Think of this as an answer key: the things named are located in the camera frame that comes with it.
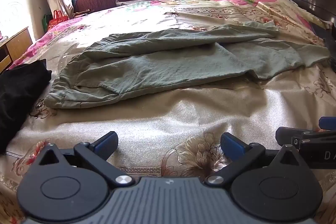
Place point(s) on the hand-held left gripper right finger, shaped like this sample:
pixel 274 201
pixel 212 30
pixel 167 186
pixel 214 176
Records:
pixel 231 143

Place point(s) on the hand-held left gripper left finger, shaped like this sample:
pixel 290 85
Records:
pixel 108 142

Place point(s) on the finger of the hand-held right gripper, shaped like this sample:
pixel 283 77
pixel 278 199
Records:
pixel 328 123
pixel 286 134

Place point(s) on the green pants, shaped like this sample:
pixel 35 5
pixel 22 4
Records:
pixel 170 64

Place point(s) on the floral satin bedspread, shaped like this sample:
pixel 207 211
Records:
pixel 157 119

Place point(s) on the dark object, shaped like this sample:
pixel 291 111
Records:
pixel 326 40

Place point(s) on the folded black garment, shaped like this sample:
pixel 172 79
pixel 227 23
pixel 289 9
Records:
pixel 18 92

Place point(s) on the wooden cabinet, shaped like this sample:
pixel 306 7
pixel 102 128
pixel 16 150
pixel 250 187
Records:
pixel 18 45

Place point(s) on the red shopping bag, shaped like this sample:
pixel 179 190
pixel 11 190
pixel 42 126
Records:
pixel 58 19

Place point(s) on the green bag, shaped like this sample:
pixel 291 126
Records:
pixel 46 23

